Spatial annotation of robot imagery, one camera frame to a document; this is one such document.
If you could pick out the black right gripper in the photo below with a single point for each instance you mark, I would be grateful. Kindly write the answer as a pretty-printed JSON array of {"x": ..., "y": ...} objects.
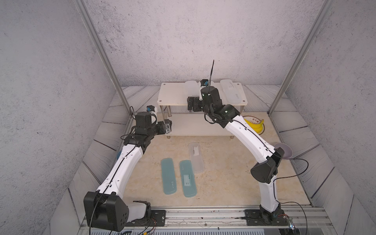
[{"x": 197, "y": 101}]

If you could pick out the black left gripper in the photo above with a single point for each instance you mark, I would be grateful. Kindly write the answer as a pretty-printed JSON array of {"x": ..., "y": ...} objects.
[{"x": 167, "y": 129}]

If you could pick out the translucent pencil case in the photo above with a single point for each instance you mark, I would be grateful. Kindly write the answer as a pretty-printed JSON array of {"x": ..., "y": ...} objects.
[
  {"x": 230, "y": 91},
  {"x": 192, "y": 89},
  {"x": 196, "y": 158}
]

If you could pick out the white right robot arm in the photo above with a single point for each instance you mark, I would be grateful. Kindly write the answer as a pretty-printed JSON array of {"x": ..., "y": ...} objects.
[{"x": 267, "y": 156}]

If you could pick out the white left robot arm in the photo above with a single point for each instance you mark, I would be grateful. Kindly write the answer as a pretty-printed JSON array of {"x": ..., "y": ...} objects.
[{"x": 105, "y": 208}]

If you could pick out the white two-tier shelf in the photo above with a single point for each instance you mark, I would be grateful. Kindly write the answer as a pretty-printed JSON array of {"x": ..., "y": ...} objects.
[{"x": 189, "y": 123}]

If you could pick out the teal pencil case left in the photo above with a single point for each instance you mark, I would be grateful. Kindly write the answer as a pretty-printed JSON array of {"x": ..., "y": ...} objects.
[{"x": 168, "y": 176}]

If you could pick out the teal pencil case labelled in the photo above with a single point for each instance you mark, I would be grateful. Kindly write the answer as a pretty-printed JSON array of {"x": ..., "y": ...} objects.
[{"x": 188, "y": 179}]

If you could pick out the patterned round plate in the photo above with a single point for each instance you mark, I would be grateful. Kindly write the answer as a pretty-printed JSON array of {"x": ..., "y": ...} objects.
[{"x": 253, "y": 119}]

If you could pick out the yellow banana bunch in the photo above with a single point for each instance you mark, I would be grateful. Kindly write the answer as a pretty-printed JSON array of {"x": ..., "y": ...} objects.
[{"x": 257, "y": 127}]

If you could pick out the lilac bowl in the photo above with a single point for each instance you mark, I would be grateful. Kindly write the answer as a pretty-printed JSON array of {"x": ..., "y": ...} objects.
[{"x": 288, "y": 152}]

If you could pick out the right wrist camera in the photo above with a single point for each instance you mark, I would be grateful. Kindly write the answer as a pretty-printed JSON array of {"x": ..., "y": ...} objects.
[{"x": 204, "y": 83}]

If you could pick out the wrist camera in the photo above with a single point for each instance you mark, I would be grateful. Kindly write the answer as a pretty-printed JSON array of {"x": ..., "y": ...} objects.
[
  {"x": 204, "y": 83},
  {"x": 151, "y": 109}
]

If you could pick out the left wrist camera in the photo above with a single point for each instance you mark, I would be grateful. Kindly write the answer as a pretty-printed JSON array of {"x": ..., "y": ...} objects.
[{"x": 151, "y": 109}]

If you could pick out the right aluminium frame post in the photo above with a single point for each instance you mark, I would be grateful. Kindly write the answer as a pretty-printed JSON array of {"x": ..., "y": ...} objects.
[{"x": 314, "y": 30}]

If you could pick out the aluminium frame post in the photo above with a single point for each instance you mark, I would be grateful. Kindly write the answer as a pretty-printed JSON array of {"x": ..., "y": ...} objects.
[
  {"x": 85, "y": 16},
  {"x": 314, "y": 30}
]

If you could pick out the left aluminium frame post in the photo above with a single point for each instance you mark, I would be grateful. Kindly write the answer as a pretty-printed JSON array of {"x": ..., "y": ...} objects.
[{"x": 85, "y": 16}]

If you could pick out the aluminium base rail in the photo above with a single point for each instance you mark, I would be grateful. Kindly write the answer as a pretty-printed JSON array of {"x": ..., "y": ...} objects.
[{"x": 230, "y": 220}]

